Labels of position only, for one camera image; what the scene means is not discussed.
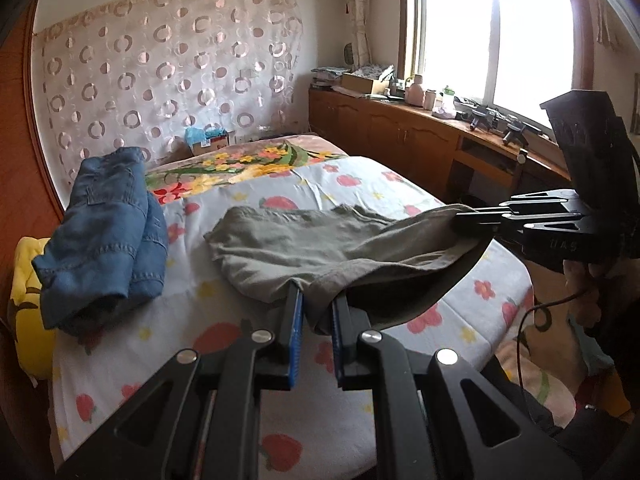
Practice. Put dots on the green capped bottle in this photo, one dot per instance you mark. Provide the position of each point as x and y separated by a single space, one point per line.
448 99

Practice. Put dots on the circle-patterned wall curtain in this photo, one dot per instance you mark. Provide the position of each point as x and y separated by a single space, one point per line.
165 70

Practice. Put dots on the patterned window curtain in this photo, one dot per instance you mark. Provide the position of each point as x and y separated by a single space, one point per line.
359 15
606 15

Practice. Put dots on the wooden framed window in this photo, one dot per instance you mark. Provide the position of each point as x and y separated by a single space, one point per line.
480 35

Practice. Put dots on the patterned cloth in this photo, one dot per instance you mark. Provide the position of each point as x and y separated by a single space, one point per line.
375 69

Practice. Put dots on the grey oval fan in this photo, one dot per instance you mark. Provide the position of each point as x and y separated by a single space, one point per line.
349 55

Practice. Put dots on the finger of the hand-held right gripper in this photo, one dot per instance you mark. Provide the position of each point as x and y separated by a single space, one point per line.
545 207
550 226

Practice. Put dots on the small cardboard box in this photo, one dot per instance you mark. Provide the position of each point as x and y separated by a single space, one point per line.
215 146

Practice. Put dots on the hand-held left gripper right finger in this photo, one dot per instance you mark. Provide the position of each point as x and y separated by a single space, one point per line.
337 345

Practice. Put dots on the white strawberry print bed sheet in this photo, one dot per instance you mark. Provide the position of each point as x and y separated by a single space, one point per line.
125 360

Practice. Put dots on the yellow plush toy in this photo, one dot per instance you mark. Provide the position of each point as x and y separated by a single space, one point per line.
27 320

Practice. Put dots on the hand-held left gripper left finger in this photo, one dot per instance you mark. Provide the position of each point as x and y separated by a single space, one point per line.
296 340

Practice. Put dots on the folded blue jeans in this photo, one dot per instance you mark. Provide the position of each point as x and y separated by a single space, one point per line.
100 220

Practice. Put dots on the person's right hand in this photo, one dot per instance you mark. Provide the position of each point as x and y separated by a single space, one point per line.
580 290

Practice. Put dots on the wooden cabinet counter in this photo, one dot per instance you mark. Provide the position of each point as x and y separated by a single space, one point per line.
390 125

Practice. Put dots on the brown slatted wooden wardrobe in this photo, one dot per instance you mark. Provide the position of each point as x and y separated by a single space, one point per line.
20 160

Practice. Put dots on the floral peach blanket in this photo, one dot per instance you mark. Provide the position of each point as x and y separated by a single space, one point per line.
240 165

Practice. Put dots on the white jar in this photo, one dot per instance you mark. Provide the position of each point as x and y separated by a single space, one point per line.
430 100

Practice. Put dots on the grey-green pants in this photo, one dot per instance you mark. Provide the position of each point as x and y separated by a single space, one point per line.
300 245

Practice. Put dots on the lavender packet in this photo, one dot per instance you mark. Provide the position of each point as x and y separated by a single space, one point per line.
444 112

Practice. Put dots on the stack of folded cloths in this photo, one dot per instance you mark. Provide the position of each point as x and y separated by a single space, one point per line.
327 76

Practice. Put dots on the open cardboard box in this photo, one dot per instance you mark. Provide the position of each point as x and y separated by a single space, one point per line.
362 85

